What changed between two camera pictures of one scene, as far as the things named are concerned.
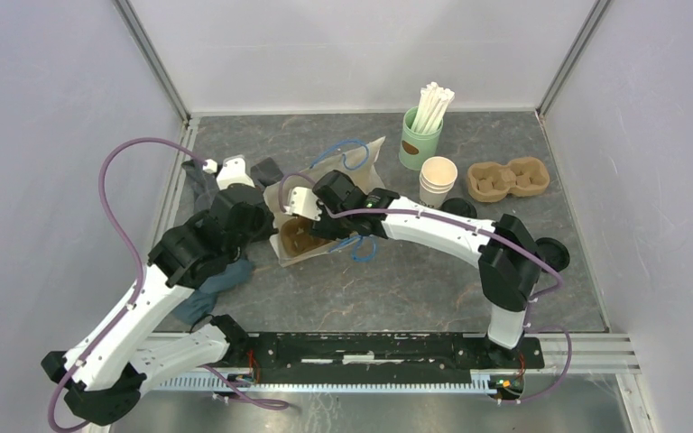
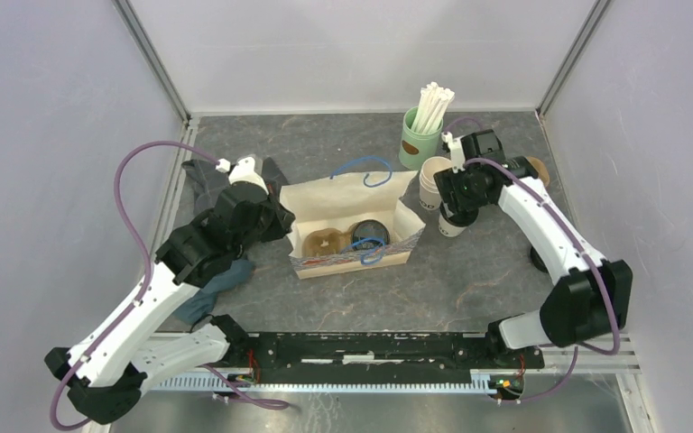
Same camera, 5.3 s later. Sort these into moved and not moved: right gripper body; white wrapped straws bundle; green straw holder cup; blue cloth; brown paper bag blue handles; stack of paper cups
Moved: brown paper bag blue handles; right gripper body
Not moved: stack of paper cups; blue cloth; green straw holder cup; white wrapped straws bundle
